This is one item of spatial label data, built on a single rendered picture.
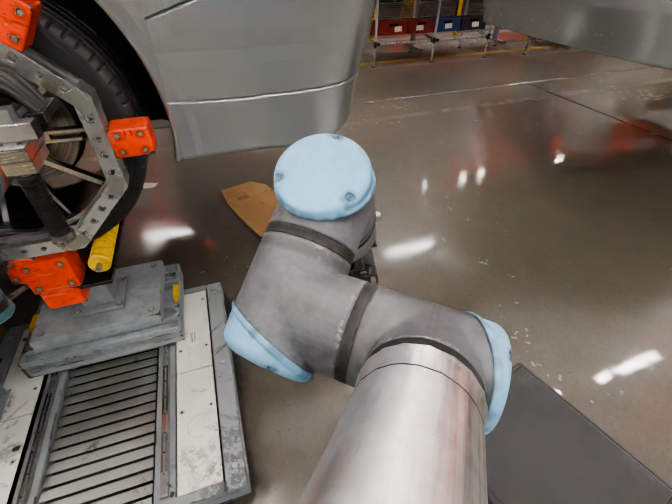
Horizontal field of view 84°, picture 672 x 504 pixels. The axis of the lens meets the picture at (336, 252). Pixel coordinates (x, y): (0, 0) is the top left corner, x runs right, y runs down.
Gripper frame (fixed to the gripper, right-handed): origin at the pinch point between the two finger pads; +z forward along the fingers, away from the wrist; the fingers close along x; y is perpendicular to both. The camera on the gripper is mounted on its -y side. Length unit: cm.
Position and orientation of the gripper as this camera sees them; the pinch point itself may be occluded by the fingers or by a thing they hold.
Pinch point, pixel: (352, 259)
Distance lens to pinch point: 68.5
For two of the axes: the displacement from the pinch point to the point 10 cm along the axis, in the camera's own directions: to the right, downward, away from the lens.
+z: 1.3, 2.9, 9.5
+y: 1.6, 9.4, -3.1
